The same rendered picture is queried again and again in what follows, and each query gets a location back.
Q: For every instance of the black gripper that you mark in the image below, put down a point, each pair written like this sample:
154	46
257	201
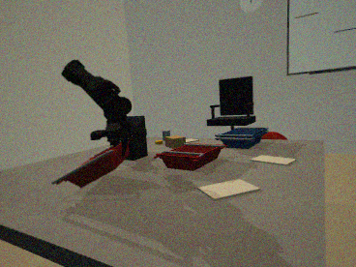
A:
137	132

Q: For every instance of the grey cylinder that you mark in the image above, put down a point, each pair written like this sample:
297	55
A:
166	133

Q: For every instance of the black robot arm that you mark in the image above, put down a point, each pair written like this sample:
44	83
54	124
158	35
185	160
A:
101	91

